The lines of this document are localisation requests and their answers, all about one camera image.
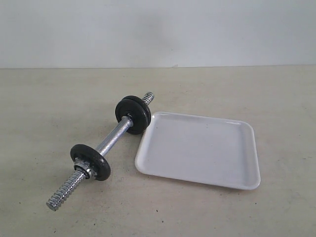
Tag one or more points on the silver metal hex nut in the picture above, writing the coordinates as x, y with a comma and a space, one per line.
85, 168

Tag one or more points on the black weight plate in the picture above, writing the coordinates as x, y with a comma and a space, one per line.
145, 109
89, 154

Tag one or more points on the chrome threaded dumbbell bar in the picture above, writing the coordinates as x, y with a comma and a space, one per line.
134, 116

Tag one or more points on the black metal washer disc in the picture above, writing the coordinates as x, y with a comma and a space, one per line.
130, 113

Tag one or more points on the white rectangular tray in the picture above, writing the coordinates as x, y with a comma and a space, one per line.
213, 151

